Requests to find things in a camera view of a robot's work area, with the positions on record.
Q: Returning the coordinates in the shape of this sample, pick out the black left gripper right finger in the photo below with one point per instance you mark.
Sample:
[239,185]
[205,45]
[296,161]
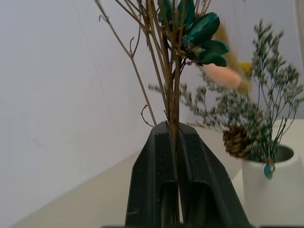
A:
[209,175]

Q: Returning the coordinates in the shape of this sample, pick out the dried bouquet with pine cone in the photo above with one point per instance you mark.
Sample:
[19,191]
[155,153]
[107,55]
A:
[240,111]

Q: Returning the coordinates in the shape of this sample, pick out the dried bouquet with teal flowers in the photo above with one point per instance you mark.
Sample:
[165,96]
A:
[173,78]

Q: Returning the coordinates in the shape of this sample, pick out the white ceramic vase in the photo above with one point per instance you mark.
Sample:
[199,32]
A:
[273,192]

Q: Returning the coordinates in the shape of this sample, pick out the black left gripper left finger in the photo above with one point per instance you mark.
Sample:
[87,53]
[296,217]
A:
[147,171]

